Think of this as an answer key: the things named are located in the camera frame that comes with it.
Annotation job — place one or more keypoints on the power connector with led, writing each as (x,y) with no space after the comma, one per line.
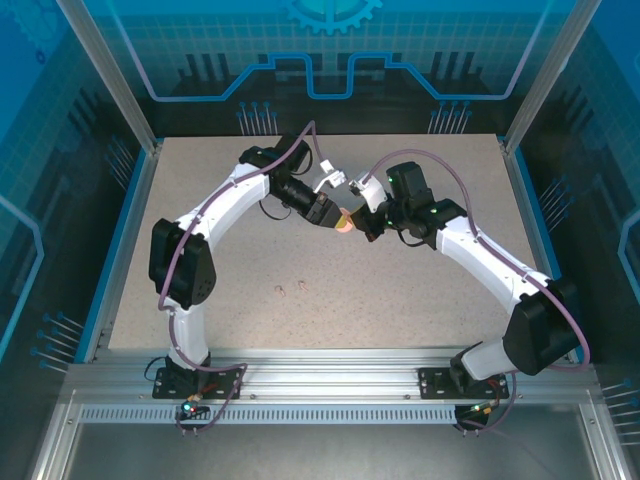
(192,407)
(482,409)

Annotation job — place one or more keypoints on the right power connector with LED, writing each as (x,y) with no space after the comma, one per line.
(482,409)

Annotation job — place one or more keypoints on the aluminium frame post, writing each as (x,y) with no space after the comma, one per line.
(545,75)
(115,75)

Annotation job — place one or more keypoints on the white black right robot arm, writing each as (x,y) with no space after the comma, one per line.
(480,255)

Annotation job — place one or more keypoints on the left power connector with LED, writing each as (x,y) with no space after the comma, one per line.
(192,407)

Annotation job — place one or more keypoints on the aluminium left frame post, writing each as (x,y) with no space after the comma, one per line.
(115,75)

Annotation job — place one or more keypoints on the aluminium front frame rail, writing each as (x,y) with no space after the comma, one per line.
(330,372)

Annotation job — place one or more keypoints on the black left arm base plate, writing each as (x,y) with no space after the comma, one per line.
(230,385)

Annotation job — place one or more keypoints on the aluminium right side rail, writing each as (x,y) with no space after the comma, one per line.
(537,225)

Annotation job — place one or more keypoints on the aluminium left side rail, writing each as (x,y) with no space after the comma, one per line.
(131,225)

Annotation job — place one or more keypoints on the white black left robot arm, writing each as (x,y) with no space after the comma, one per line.
(235,200)

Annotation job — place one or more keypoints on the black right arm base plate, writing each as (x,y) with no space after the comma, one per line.
(432,382)

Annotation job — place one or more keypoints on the aluminium right frame post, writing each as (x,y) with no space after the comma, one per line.
(545,75)

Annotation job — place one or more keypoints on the grey metal front tray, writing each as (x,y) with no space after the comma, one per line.
(325,450)

